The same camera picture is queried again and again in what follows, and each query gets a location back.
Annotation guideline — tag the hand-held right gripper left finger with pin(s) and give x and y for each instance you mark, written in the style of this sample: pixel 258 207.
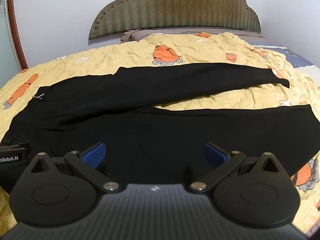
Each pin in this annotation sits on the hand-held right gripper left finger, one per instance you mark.
pixel 94 153

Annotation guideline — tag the frosted glass door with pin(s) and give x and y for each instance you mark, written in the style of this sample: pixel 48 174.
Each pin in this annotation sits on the frosted glass door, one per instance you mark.
pixel 6 42

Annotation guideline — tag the black pants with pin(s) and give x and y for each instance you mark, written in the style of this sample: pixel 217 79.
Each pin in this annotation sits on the black pants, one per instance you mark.
pixel 160 130

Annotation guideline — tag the brown wooden door frame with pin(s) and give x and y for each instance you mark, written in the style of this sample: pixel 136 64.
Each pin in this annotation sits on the brown wooden door frame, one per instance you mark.
pixel 17 30

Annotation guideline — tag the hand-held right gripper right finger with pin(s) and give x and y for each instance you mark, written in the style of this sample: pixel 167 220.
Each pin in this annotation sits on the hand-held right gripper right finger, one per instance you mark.
pixel 212 155

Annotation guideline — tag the yellow carrot print blanket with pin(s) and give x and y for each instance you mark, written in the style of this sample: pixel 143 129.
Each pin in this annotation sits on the yellow carrot print blanket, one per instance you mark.
pixel 220 97

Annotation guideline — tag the blue and white quilt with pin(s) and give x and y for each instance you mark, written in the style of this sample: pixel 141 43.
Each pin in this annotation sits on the blue and white quilt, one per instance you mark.
pixel 297 57

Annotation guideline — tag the olive padded headboard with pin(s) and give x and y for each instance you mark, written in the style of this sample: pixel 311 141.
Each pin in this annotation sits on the olive padded headboard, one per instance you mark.
pixel 175 2

